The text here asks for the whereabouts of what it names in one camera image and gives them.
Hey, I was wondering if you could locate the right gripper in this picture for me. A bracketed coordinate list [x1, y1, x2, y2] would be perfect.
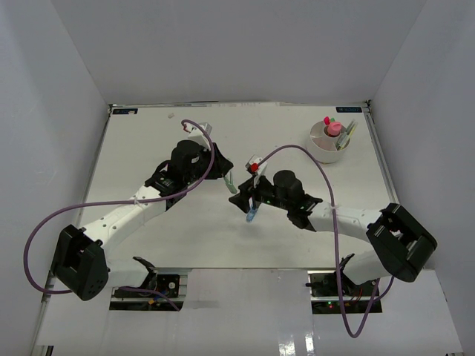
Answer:
[229, 172, 291, 214]

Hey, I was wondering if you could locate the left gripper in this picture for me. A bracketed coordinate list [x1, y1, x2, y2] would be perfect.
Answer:
[185, 143, 234, 185]

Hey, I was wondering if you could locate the light green highlighter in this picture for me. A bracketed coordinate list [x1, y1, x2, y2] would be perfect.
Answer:
[223, 170, 238, 195]

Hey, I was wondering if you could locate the blue highlighter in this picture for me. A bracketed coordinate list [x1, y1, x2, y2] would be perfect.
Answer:
[246, 197, 259, 223]

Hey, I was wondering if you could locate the pink-lidded small jar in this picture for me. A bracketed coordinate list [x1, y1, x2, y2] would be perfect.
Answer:
[325, 121, 342, 137]

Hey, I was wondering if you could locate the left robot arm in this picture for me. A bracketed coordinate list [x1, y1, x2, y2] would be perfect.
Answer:
[52, 139, 233, 301]

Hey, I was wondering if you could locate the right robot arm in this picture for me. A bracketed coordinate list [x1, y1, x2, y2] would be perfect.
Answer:
[229, 170, 437, 296]

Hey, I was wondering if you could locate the white round divided container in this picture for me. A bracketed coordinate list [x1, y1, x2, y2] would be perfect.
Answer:
[306, 121, 350, 164]

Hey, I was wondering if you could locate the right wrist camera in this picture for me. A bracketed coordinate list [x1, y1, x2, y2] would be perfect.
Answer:
[246, 155, 267, 188]

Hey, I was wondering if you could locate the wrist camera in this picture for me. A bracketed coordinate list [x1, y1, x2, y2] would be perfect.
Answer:
[182, 122, 212, 151]
[246, 155, 267, 188]

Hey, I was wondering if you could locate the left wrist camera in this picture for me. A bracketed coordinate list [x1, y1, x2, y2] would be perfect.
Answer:
[182, 122, 212, 151]

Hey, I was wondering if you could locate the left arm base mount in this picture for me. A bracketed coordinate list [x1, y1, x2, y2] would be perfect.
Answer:
[110, 257, 188, 312]

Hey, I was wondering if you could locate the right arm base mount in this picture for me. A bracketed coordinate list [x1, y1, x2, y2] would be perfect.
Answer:
[305, 270, 376, 315]

